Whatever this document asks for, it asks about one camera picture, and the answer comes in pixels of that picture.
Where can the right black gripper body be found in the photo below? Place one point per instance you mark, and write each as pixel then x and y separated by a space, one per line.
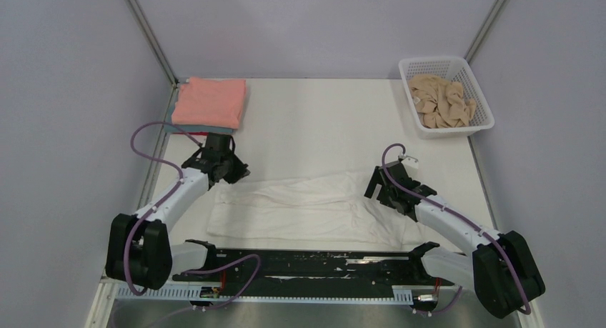
pixel 386 192

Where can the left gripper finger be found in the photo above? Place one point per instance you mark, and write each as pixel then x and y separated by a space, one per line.
pixel 239 169
pixel 229 178

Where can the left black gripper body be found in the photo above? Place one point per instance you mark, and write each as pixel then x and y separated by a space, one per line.
pixel 227 161

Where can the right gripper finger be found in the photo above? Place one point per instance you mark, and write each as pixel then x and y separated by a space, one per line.
pixel 398 206
pixel 375 185

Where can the white t-shirt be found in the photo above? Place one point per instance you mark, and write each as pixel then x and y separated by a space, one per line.
pixel 331 208

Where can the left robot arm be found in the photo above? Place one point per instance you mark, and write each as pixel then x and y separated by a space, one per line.
pixel 139 251

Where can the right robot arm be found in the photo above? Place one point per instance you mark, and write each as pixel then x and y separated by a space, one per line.
pixel 498 267

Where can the folded red t-shirt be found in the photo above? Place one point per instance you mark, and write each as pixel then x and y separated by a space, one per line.
pixel 189 134

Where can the folded pink t-shirt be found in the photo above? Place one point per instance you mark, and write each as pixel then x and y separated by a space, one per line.
pixel 210 102

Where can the beige crumpled t-shirt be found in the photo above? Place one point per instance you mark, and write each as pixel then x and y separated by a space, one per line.
pixel 440 103

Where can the white plastic basket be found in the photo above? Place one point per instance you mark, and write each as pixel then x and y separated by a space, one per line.
pixel 452 69

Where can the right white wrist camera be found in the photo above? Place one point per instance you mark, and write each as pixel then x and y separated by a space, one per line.
pixel 410 163

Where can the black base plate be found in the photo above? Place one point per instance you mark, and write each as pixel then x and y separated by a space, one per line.
pixel 314 274

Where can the left aluminium corner post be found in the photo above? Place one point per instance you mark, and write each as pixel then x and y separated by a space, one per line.
pixel 143 23

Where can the aluminium corner post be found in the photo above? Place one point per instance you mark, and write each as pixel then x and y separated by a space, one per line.
pixel 493 14
pixel 143 23

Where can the right aluminium corner post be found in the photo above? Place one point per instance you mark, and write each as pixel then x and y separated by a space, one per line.
pixel 493 14

